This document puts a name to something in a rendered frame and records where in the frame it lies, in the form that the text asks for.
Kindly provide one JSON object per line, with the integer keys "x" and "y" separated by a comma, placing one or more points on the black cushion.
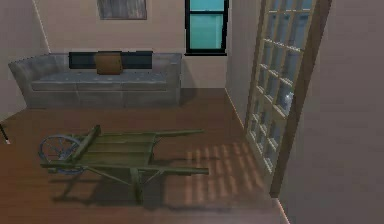
{"x": 137, "y": 60}
{"x": 81, "y": 60}

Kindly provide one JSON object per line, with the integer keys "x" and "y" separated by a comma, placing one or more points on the green wooden wheelbarrow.
{"x": 120, "y": 151}

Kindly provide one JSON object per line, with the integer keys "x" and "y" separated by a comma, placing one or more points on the black framed window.
{"x": 206, "y": 30}

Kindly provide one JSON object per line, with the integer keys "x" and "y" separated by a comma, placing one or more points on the wooden glass pane door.
{"x": 283, "y": 83}

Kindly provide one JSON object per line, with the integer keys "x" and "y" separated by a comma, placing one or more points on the grey sofa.
{"x": 100, "y": 87}

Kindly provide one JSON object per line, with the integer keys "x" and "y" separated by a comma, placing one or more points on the brown cushion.
{"x": 108, "y": 63}

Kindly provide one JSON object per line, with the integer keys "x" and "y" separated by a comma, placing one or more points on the grey framed picture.
{"x": 122, "y": 9}

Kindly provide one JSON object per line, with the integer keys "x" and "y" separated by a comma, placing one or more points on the black furniture leg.
{"x": 4, "y": 133}

